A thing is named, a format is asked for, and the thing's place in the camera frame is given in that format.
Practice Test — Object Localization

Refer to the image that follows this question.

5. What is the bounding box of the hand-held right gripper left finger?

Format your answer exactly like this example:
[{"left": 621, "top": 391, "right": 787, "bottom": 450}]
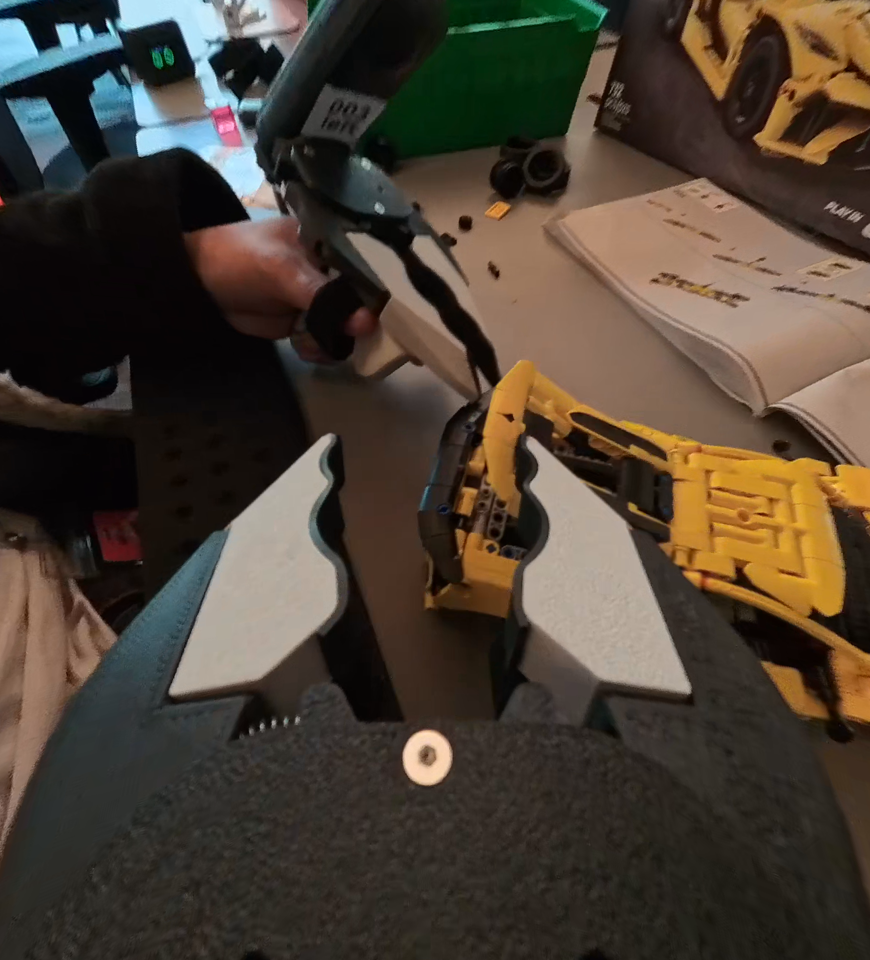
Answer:
[{"left": 167, "top": 433, "right": 400, "bottom": 723}]

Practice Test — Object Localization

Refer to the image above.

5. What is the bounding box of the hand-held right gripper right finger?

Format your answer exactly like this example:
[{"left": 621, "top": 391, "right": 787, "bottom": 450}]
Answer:
[{"left": 489, "top": 437, "right": 694, "bottom": 726}]

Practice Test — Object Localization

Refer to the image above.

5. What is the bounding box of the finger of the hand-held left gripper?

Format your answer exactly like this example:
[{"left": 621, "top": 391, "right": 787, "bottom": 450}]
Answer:
[
  {"left": 409, "top": 204, "right": 471, "bottom": 286},
  {"left": 343, "top": 231, "right": 503, "bottom": 400}
]

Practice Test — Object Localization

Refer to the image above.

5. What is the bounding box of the yellow black brick side assembly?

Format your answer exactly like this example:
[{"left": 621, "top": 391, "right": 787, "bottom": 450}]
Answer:
[{"left": 418, "top": 390, "right": 497, "bottom": 588}]

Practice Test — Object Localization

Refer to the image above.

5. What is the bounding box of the yellow toy brick car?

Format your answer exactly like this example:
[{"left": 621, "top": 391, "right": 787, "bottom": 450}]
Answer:
[{"left": 418, "top": 360, "right": 870, "bottom": 740}]

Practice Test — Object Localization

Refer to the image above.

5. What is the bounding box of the building instruction booklet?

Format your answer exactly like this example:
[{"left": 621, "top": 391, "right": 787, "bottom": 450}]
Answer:
[{"left": 543, "top": 178, "right": 870, "bottom": 466}]

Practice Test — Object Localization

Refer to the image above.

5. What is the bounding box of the person's left forearm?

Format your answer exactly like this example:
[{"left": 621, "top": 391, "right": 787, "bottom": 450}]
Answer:
[{"left": 0, "top": 146, "right": 252, "bottom": 391}]

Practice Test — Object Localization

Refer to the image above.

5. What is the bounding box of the grey desk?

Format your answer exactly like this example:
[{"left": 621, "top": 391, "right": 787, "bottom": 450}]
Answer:
[{"left": 135, "top": 45, "right": 870, "bottom": 960}]

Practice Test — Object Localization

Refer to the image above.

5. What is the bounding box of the person's left hand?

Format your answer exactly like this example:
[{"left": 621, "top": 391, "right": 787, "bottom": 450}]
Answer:
[{"left": 182, "top": 217, "right": 382, "bottom": 366}]

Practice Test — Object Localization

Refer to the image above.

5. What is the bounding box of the dark dotted cloth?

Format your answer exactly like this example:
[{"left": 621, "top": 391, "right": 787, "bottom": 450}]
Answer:
[{"left": 131, "top": 352, "right": 308, "bottom": 601}]

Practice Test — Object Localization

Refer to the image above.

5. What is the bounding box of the green plastic bin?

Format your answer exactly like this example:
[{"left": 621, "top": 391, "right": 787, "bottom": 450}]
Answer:
[{"left": 363, "top": 0, "right": 608, "bottom": 159}]

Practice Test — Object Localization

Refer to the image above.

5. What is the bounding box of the small black display device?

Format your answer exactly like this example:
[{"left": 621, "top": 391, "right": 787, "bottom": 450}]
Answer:
[{"left": 120, "top": 18, "right": 197, "bottom": 87}]

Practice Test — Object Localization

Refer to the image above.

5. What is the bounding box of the toy car set box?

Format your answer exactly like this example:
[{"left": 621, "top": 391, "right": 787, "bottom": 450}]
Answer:
[{"left": 594, "top": 0, "right": 870, "bottom": 275}]

